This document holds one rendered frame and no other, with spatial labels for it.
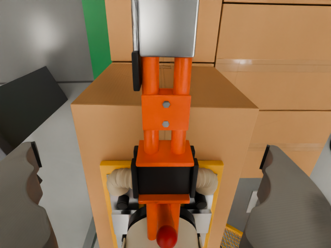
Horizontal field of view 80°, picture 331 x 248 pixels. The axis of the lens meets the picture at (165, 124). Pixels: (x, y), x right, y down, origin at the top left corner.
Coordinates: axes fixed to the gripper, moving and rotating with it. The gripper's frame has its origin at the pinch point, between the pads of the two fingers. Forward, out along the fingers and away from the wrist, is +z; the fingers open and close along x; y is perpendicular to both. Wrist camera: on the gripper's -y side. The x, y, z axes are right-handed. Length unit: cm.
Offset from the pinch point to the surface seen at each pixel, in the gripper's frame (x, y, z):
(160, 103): 0.6, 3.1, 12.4
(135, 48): -2.4, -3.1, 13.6
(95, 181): -15.3, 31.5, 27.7
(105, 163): -11.5, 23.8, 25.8
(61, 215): -92, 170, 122
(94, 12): -37, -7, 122
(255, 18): 34, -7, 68
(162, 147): 1.2, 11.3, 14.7
